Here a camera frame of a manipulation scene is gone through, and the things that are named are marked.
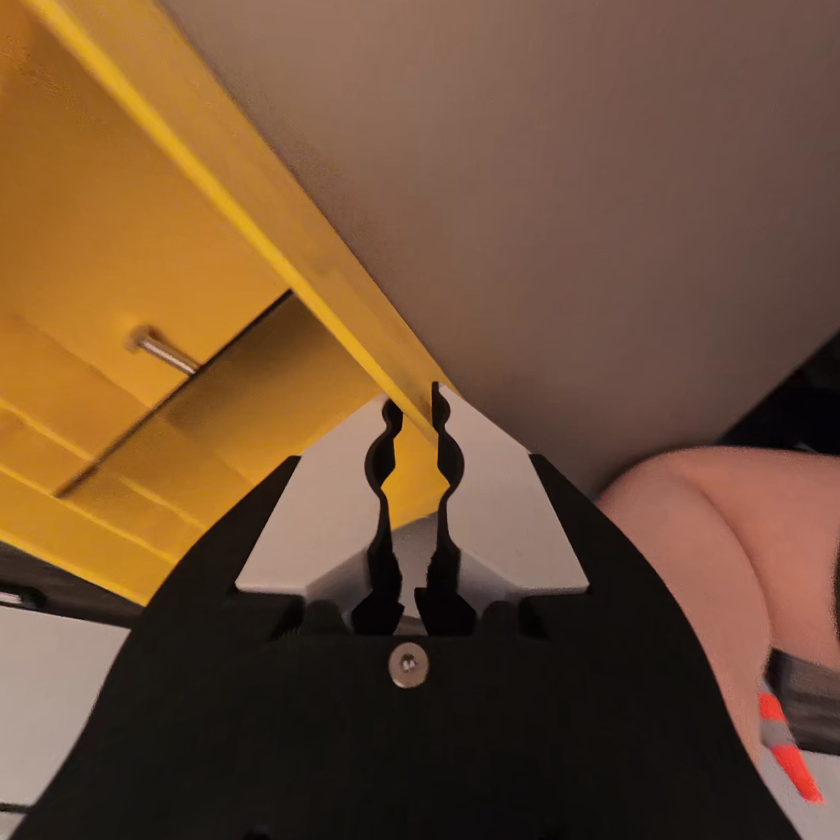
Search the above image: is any person's right forearm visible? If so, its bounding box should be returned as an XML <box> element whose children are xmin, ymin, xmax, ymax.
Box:
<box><xmin>594</xmin><ymin>446</ymin><xmax>840</xmax><ymax>762</ymax></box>

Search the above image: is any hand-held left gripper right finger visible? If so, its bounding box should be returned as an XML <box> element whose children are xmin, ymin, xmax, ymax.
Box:
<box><xmin>413</xmin><ymin>381</ymin><xmax>592</xmax><ymax>636</ymax></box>

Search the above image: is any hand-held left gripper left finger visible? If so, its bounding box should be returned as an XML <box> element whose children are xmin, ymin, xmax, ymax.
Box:
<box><xmin>234</xmin><ymin>394</ymin><xmax>404</xmax><ymax>636</ymax></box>

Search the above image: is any steel hex bolt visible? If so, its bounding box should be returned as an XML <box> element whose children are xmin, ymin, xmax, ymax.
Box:
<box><xmin>125</xmin><ymin>325</ymin><xmax>201</xmax><ymax>376</ymax></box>

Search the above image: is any orange striped strap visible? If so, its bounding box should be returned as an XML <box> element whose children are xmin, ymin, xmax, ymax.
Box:
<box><xmin>756</xmin><ymin>692</ymin><xmax>824</xmax><ymax>805</ymax></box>

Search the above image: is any yellow divided plastic bin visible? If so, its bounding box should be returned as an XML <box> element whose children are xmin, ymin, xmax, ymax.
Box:
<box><xmin>0</xmin><ymin>0</ymin><xmax>460</xmax><ymax>608</ymax></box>

